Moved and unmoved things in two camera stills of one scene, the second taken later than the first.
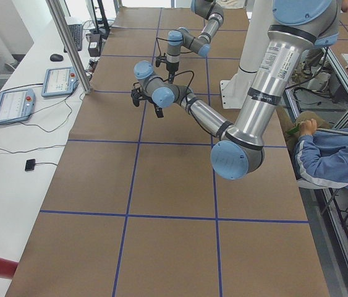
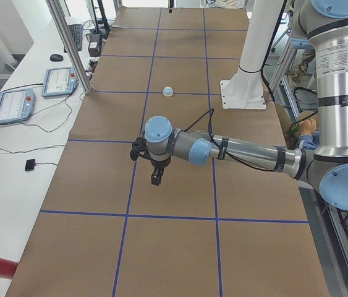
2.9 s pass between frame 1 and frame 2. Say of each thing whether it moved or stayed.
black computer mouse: stayed
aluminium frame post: stayed
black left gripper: moved
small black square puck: stayed
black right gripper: moved
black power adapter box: stayed
